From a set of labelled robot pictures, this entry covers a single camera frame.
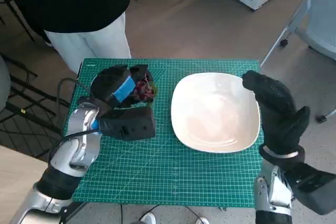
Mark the green cutting mat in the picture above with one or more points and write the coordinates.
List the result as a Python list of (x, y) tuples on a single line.
[(168, 171)]

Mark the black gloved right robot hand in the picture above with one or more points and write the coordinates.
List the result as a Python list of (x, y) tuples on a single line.
[(278, 111)]

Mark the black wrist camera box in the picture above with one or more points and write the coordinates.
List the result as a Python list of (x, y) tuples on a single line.
[(315, 187), (131, 124)]

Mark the red toy grape bunch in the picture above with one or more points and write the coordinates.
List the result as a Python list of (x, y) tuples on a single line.
[(145, 91)]

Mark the light blue mesh chair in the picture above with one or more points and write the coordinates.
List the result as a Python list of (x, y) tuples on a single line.
[(323, 24)]

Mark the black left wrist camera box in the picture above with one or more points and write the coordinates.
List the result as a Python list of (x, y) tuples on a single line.
[(131, 124)]

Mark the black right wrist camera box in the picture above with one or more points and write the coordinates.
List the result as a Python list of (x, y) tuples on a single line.
[(315, 187)]

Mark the white square plate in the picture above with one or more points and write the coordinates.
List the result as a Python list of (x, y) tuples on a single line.
[(215, 113)]

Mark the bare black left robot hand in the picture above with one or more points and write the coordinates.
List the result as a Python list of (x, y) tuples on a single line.
[(110, 85)]

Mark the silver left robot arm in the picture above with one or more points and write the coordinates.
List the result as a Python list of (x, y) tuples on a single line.
[(78, 150)]

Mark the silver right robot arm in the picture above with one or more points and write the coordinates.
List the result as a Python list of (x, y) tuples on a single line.
[(273, 190)]

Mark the white rounded foot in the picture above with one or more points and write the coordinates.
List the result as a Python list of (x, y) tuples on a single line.
[(202, 220), (148, 218)]

